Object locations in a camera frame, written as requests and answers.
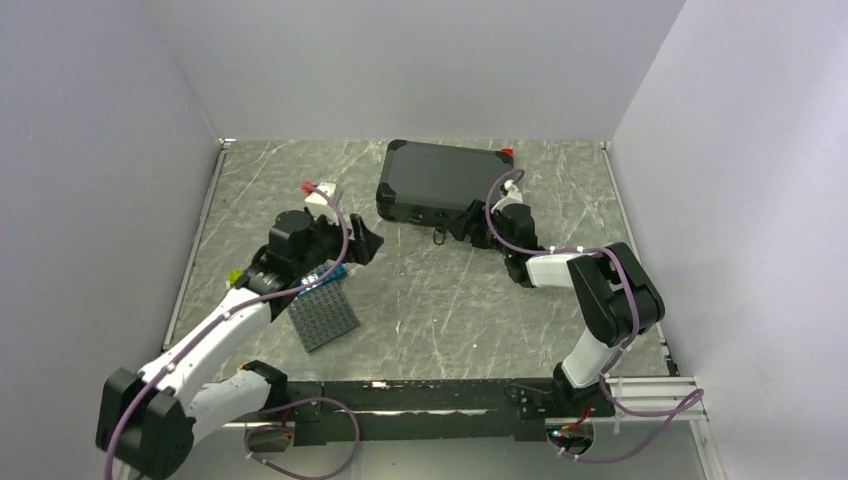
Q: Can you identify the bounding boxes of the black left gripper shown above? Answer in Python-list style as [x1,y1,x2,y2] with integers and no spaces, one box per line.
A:
[294,209,383,276]

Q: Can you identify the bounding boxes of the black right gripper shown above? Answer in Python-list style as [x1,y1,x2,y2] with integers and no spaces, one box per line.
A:
[443,199,514,258]

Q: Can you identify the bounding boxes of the black poker set case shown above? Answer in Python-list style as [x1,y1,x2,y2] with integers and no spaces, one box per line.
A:
[376,139,514,241]

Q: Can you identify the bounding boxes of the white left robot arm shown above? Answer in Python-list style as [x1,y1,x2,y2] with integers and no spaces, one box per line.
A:
[95,207,384,479]

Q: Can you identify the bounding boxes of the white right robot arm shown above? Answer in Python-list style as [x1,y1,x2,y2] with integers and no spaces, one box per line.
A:
[447,200,665,416]

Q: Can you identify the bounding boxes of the dark teal lego brick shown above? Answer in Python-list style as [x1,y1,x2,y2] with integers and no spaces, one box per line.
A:
[326,264,348,281]

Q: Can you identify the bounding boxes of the light blue lego brick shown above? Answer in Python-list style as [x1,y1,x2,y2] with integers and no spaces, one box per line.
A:
[301,273,324,291]

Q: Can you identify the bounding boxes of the dark grey lego baseplate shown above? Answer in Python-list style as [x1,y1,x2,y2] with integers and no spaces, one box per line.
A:
[287,276,361,353]

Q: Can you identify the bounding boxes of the lime green lego brick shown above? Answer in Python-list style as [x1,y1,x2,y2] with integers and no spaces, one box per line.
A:
[227,269,243,288]

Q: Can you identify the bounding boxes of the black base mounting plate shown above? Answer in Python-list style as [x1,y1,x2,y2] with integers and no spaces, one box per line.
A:
[285,377,615,446]

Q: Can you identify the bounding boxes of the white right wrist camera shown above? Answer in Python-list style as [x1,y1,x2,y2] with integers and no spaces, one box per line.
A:
[493,180,524,210]

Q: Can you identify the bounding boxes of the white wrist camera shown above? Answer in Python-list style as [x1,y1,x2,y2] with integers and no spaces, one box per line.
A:
[493,180,524,210]
[300,181,344,216]

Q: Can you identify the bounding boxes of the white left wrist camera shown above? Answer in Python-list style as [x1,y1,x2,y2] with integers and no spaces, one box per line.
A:
[300,181,344,216]

